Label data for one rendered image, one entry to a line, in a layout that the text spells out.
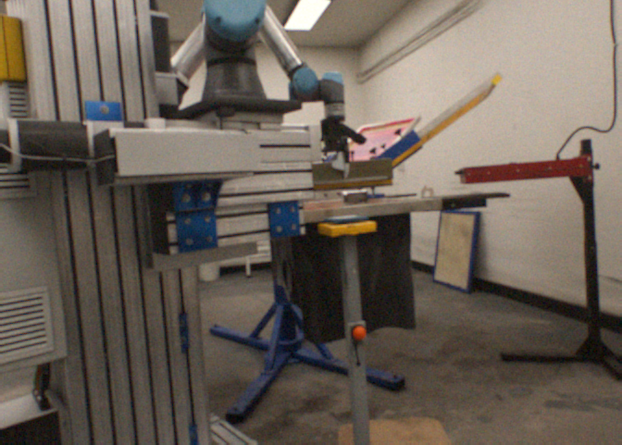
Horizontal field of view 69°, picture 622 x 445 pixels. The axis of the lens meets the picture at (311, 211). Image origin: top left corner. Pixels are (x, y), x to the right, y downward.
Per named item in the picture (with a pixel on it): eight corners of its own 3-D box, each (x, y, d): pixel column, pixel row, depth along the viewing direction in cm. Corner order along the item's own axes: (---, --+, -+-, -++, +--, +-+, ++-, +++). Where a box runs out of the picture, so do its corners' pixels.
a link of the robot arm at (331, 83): (317, 77, 162) (342, 75, 162) (320, 108, 162) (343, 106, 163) (319, 71, 154) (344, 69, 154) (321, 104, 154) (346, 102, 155)
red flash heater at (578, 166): (568, 178, 265) (567, 157, 265) (597, 178, 221) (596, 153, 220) (459, 186, 281) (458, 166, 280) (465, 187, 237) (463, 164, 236)
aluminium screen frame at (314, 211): (442, 209, 156) (441, 198, 155) (274, 225, 140) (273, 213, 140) (358, 205, 231) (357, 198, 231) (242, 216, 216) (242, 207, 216)
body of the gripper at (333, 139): (320, 154, 162) (317, 120, 161) (343, 153, 164) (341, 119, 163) (327, 153, 154) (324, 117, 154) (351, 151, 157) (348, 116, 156)
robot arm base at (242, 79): (221, 98, 95) (217, 50, 94) (190, 111, 106) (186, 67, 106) (280, 103, 104) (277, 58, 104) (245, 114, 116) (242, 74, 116)
